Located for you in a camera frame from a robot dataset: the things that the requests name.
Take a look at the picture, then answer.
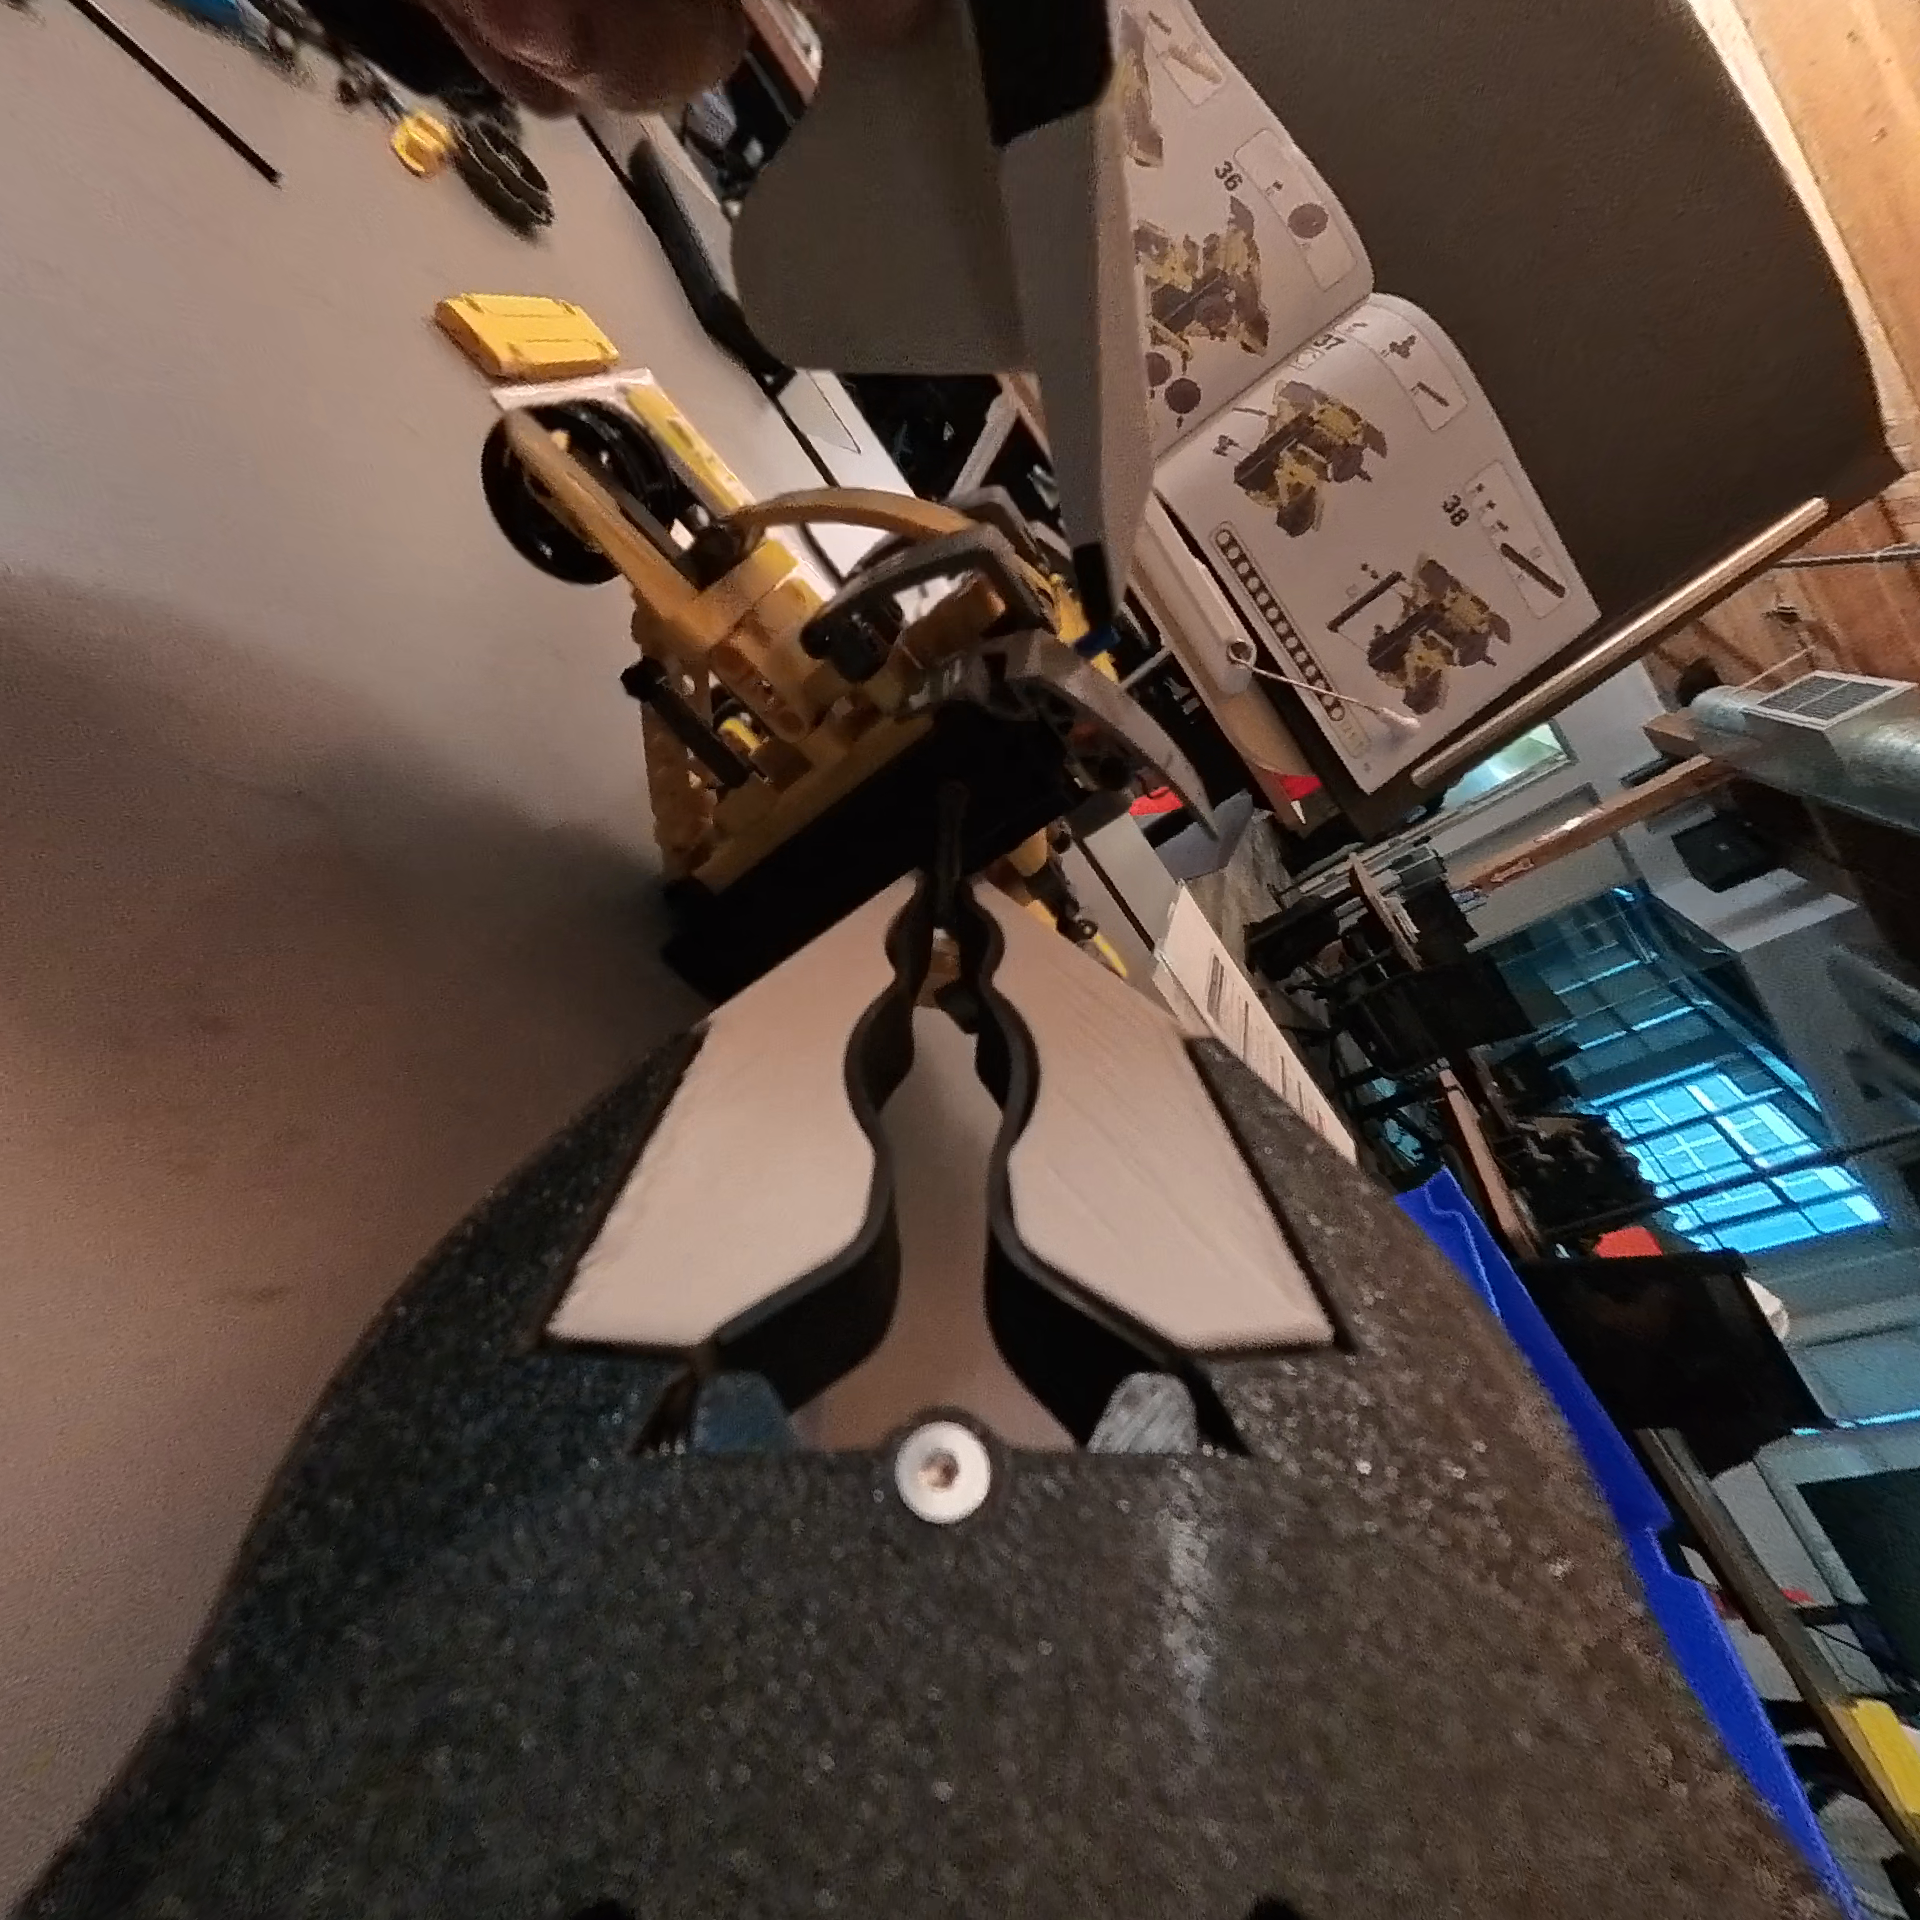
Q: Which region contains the open instruction booklet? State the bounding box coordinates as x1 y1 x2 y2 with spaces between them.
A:
1111 0 1604 794

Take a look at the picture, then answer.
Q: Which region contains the person's left hand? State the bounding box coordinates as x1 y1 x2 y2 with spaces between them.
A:
432 0 754 116

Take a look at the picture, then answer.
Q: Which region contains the white book stand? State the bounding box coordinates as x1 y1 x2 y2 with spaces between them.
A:
773 0 1914 842

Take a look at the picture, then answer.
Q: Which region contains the thin black axle rod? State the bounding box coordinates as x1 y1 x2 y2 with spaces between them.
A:
66 0 280 186

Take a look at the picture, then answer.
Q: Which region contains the flat yellow brick panel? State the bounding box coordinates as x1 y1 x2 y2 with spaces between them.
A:
435 293 620 377

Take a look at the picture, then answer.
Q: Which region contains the yellow toy brick vehicle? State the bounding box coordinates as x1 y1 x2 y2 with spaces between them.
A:
479 399 1224 1008

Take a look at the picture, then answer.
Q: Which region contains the yellow sticker sheet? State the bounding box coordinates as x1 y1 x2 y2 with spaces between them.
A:
491 364 758 520

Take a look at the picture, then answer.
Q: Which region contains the blue plastic bin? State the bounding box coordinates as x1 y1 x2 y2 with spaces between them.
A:
1394 1170 1864 1920

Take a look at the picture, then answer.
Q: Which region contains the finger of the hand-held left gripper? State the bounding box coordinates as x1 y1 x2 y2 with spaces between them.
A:
732 42 1040 377
995 88 1156 633

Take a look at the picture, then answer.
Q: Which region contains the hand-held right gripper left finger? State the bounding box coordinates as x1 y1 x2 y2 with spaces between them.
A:
544 874 943 1412

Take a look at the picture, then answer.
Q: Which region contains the pile of small brick parts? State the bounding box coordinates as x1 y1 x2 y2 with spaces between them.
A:
151 0 559 241

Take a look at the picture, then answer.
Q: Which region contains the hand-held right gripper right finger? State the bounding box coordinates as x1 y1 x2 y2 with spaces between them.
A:
960 882 1339 1442

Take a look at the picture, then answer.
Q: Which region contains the printed paper sheet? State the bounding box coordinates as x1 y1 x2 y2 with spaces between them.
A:
1155 884 1356 1161

